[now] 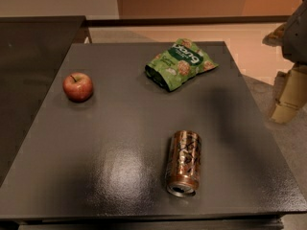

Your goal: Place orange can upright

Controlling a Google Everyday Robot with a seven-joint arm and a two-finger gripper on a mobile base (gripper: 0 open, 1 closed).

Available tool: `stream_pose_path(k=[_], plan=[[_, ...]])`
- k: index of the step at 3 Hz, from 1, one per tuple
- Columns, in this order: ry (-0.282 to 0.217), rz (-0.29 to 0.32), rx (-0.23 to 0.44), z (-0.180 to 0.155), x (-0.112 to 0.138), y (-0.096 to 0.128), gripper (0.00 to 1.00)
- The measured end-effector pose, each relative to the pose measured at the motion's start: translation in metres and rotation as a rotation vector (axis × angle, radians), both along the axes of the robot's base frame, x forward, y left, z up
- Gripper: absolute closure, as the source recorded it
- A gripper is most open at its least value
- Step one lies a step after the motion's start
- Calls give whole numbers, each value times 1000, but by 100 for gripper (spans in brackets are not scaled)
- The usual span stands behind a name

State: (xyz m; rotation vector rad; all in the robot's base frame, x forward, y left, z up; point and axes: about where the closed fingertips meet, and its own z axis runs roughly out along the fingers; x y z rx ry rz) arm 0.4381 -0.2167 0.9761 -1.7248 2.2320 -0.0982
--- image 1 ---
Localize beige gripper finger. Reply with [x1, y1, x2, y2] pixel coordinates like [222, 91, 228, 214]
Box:
[262, 23, 286, 47]
[270, 64, 307, 124]

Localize orange soda can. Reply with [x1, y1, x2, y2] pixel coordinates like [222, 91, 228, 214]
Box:
[165, 130, 201, 197]

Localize green snack bag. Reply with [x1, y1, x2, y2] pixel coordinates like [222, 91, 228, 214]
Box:
[145, 38, 219, 92]

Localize red apple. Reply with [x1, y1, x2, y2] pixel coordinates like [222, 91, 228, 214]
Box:
[62, 72, 94, 103]

